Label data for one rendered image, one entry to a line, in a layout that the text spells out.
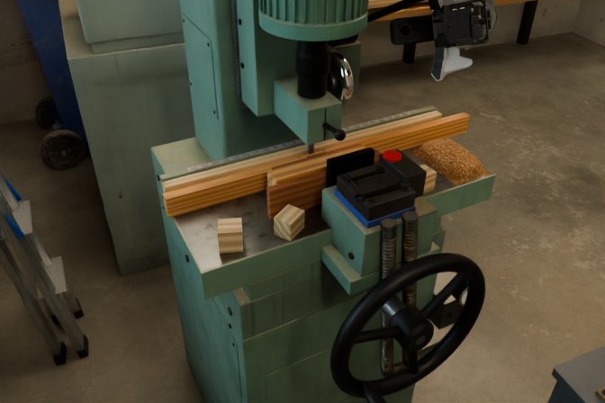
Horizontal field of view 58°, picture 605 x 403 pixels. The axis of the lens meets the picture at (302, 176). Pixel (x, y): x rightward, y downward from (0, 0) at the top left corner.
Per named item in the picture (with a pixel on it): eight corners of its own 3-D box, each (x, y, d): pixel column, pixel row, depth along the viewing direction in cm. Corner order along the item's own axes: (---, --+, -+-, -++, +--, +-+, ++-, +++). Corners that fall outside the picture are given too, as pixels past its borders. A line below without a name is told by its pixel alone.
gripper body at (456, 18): (481, -5, 86) (489, -5, 97) (426, 5, 90) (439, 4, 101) (484, 45, 88) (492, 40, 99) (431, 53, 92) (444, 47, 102)
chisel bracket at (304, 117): (306, 154, 97) (307, 111, 92) (273, 120, 107) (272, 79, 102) (343, 144, 100) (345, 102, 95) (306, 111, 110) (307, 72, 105)
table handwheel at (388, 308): (449, 236, 74) (516, 301, 94) (367, 164, 89) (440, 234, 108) (303, 387, 76) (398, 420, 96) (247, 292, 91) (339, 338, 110)
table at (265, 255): (224, 345, 80) (221, 317, 77) (166, 226, 102) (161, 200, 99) (528, 225, 103) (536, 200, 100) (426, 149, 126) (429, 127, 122)
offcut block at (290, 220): (288, 220, 95) (288, 203, 93) (304, 227, 93) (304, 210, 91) (274, 234, 91) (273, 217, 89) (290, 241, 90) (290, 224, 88)
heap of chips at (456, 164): (455, 185, 104) (458, 168, 102) (410, 150, 114) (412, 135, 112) (491, 173, 107) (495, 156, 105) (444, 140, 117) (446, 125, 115)
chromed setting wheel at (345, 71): (342, 120, 112) (345, 63, 105) (313, 96, 121) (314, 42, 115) (355, 117, 114) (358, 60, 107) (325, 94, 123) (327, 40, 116)
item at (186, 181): (168, 210, 97) (164, 187, 94) (165, 204, 98) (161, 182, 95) (438, 134, 120) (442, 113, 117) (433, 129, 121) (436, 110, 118)
